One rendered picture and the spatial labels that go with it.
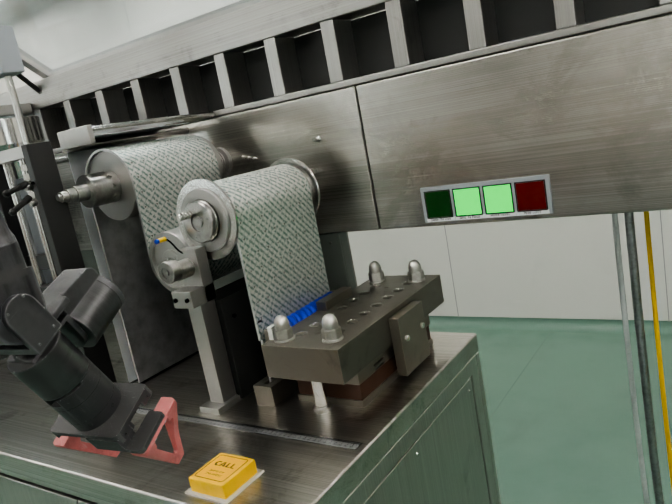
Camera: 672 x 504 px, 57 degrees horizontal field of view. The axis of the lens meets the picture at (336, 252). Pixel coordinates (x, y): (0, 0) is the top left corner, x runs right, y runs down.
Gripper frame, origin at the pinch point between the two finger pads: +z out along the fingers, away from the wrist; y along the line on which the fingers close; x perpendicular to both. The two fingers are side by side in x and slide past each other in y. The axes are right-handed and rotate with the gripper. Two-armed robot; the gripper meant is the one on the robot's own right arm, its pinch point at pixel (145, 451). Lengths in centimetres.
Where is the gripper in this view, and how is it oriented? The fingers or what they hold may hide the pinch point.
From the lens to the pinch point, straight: 78.7
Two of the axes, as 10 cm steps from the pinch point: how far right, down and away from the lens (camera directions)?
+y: -8.8, 0.7, 4.7
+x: -2.9, 7.0, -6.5
